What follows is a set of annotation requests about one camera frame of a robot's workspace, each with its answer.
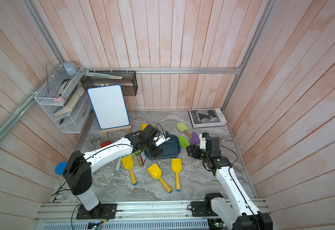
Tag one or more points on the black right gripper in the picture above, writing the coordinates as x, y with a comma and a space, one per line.
195, 155

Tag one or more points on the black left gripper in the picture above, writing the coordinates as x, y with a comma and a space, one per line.
156, 152

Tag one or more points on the purple shovel with pink handle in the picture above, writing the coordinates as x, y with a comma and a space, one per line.
195, 140

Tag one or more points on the teal plastic storage box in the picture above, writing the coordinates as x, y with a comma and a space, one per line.
171, 149

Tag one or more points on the light green shovel wooden handle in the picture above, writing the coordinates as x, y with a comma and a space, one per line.
182, 127

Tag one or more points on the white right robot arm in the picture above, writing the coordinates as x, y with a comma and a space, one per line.
241, 213

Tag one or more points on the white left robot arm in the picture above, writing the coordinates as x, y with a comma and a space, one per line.
80, 166

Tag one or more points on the red shovel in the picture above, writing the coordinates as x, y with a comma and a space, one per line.
106, 143

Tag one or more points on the yellow plastic scoop left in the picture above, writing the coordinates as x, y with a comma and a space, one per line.
128, 164

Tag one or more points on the yellow plastic scoop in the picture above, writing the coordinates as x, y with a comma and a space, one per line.
156, 173
128, 164
176, 166

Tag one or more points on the black and white book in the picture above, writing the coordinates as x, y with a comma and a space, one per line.
212, 117

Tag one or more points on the yellow plastic scoop middle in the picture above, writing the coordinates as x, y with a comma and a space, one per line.
156, 173

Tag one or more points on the grey blue trowel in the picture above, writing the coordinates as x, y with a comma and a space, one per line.
117, 168

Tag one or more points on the wooden easel stand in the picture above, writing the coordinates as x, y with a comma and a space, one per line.
105, 131

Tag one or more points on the yellow plastic scoop right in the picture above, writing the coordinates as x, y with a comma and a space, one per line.
176, 166

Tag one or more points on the blue framed whiteboard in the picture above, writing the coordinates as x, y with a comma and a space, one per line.
109, 106

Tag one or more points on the blue lid pen jar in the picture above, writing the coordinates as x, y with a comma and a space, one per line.
60, 168

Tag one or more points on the yellow shovel with wooden handle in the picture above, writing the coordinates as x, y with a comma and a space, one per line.
143, 126

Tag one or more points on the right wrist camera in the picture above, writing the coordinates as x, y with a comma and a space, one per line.
203, 137

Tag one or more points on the green trowel with wooden handle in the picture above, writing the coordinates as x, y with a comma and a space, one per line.
138, 156

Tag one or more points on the green trowel with yellow handle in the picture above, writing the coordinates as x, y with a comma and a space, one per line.
184, 142

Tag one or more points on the black wire basket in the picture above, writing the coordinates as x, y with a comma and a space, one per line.
126, 79

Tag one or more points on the white wire mesh shelf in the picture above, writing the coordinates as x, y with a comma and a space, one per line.
64, 100

